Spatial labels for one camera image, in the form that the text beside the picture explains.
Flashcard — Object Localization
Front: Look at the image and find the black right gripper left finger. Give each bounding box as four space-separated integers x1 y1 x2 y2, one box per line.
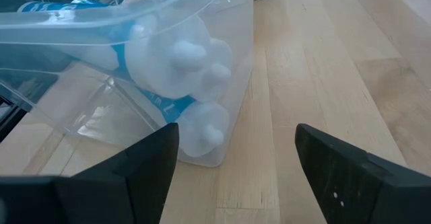
0 122 180 224

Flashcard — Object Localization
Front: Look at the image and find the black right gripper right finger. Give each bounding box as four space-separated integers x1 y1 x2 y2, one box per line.
294 122 431 224

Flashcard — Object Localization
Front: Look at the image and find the blue silicone tube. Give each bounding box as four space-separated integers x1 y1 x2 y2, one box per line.
137 87 230 158
60 13 233 100
16 0 234 103

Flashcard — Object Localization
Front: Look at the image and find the frosted plastic bin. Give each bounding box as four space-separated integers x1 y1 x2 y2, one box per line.
0 0 255 168

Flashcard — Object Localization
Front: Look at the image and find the black table frame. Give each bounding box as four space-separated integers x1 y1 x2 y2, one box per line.
0 94 28 143

